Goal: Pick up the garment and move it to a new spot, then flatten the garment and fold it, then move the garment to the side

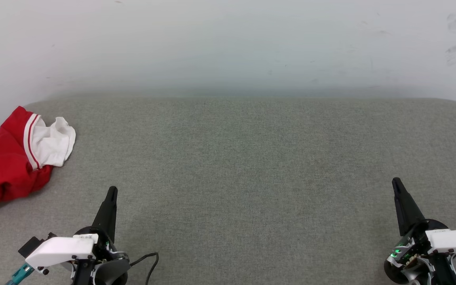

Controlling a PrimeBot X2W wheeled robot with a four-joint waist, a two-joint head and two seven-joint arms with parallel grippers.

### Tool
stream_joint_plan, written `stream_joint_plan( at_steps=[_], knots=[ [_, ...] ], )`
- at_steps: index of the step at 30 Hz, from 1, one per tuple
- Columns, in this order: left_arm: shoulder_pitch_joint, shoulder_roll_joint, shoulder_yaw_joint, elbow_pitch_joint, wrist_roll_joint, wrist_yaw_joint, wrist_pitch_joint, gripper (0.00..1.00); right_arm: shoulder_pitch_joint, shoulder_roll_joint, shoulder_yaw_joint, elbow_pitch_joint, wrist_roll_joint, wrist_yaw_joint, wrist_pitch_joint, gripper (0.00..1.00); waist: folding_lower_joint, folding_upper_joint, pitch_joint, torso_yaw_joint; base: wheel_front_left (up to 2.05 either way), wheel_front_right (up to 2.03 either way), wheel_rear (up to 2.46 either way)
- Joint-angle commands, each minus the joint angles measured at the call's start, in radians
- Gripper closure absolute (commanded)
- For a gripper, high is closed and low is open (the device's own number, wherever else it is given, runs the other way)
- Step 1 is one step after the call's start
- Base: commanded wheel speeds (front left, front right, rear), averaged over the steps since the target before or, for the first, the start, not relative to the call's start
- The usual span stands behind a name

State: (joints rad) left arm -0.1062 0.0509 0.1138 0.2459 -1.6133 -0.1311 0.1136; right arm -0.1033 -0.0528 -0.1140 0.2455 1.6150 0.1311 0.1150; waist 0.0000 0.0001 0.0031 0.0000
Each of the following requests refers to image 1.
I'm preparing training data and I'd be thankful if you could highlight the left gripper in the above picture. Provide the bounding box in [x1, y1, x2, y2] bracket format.
[72, 186, 131, 285]

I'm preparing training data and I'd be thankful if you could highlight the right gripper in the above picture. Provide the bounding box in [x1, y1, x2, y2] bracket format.
[384, 177, 456, 285]

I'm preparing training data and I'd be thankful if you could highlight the red and white shirt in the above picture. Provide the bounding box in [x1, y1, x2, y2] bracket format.
[0, 106, 76, 220]

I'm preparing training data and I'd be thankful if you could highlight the teal cable connector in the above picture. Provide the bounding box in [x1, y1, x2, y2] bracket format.
[6, 263, 35, 285]

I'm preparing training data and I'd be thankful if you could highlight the black cable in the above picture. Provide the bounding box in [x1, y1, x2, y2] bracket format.
[129, 253, 160, 285]

